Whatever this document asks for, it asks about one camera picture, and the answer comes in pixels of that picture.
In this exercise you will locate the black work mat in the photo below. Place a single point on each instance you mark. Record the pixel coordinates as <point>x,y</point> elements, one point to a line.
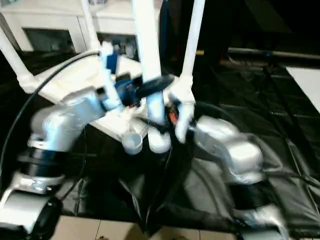
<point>280,125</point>

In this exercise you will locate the white flat board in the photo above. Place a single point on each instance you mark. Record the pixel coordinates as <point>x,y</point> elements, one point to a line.
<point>307,82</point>

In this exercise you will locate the white plastic table top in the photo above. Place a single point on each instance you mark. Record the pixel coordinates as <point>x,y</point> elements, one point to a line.
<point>65,80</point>

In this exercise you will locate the dark cabinet with yellow label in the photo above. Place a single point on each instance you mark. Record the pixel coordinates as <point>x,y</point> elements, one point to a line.
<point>240,25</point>

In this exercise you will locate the small grey metal object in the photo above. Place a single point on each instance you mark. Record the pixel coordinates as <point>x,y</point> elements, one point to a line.
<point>97,2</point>

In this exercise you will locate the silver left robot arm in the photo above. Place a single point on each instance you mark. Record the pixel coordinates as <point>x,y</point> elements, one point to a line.
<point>60,125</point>

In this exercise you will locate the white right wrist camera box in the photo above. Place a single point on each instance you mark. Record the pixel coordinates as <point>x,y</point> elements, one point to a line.
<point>184,117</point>

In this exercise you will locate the white plastic table leg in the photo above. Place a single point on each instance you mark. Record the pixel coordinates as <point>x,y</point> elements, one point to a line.
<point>192,40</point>
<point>90,25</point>
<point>15,60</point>
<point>147,40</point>

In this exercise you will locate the white cabinet with glass doors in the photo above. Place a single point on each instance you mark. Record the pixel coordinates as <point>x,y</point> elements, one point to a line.
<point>50,20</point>

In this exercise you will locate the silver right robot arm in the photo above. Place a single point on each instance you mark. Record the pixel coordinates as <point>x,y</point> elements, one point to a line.
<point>230,145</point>

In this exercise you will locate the black horizontal bar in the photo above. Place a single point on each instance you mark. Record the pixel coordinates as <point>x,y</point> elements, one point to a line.
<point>275,52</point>

